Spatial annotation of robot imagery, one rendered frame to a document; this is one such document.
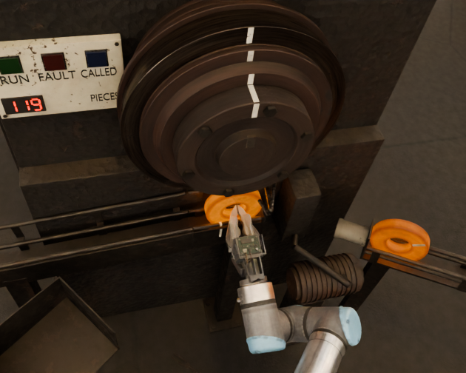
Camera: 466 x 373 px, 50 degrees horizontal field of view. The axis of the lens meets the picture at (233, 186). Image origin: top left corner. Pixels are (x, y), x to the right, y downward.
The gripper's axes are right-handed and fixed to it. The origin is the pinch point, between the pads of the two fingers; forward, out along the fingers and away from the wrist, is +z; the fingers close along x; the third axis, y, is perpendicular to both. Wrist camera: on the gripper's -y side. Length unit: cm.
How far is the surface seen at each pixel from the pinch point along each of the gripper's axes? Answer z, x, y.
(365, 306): -31, -61, -69
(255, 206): 0.6, -5.4, -0.3
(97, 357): -30, 40, -5
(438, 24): 133, -186, -122
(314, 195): -0.3, -20.6, 5.1
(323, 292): -24.5, -25.4, -18.3
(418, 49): 112, -160, -115
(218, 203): 1.8, 5.2, 3.1
